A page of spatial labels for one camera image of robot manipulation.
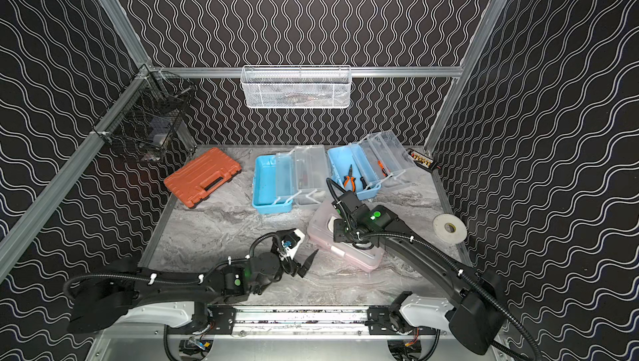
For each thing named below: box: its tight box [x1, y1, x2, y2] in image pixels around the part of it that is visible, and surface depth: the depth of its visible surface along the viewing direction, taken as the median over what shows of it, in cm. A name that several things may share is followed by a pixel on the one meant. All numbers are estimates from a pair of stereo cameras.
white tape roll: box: [432, 212, 468, 244], surface depth 96 cm
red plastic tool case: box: [163, 147, 243, 209], surface depth 106 cm
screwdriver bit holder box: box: [407, 148, 436, 172], surface depth 116 cm
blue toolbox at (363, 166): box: [327, 129, 417, 201], surface depth 109 cm
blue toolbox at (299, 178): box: [252, 144, 330, 215], surface depth 105 cm
